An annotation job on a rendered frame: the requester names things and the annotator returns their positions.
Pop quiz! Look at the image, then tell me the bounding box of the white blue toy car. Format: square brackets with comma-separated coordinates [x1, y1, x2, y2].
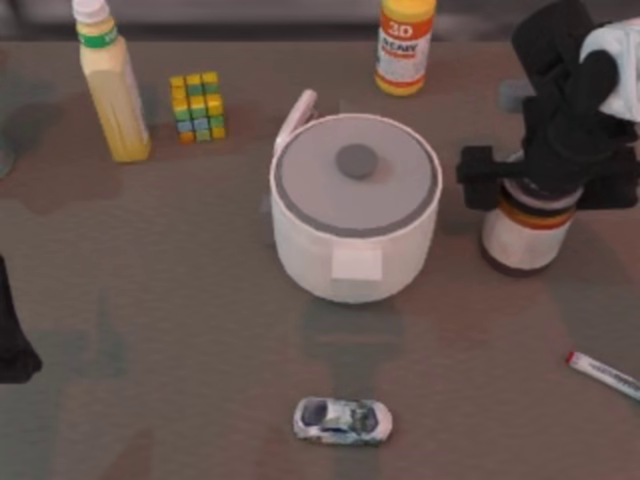
[292, 396, 393, 444]

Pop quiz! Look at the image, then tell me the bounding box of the white marker with red end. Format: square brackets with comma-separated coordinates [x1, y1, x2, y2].
[565, 350, 640, 402]

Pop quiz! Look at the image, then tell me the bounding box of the white rice cooker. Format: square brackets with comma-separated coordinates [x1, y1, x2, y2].
[268, 88, 444, 305]

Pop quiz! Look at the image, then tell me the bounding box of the yellow green puzzle cube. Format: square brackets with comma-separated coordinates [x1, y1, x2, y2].
[168, 70, 228, 146]

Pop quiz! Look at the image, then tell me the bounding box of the yellow dressing bottle white cap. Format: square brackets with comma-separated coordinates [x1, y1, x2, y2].
[70, 0, 153, 164]

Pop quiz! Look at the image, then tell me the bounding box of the white jar with brown band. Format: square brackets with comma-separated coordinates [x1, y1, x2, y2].
[480, 152, 575, 276]

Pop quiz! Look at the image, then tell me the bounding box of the yellow 3D scan spray bottle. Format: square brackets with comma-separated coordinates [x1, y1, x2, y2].
[373, 0, 438, 97]

